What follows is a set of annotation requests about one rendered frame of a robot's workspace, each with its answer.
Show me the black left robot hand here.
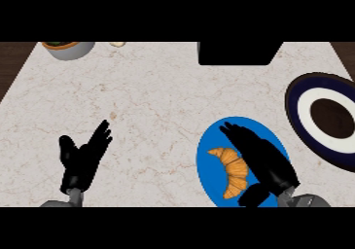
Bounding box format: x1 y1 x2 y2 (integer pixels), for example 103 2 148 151
58 119 114 196

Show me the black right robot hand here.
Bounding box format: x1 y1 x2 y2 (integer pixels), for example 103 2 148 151
219 122 302 208

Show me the orange croissant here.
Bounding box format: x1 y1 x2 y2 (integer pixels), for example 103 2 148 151
206 147 250 200

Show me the dark blue white ringed plate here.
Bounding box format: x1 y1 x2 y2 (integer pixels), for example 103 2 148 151
283 72 355 174

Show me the grey plant pot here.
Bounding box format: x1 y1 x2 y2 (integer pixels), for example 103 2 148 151
41 41 97 61

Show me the black appliance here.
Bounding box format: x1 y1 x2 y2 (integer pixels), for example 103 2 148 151
197 41 284 66

